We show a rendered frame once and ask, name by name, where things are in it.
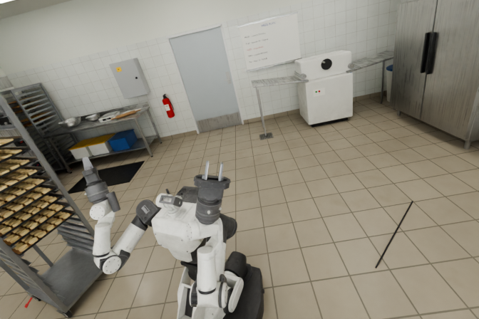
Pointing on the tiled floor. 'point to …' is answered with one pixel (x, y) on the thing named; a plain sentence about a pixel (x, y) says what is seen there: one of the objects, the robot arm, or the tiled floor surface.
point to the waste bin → (389, 81)
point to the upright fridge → (439, 48)
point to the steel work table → (105, 125)
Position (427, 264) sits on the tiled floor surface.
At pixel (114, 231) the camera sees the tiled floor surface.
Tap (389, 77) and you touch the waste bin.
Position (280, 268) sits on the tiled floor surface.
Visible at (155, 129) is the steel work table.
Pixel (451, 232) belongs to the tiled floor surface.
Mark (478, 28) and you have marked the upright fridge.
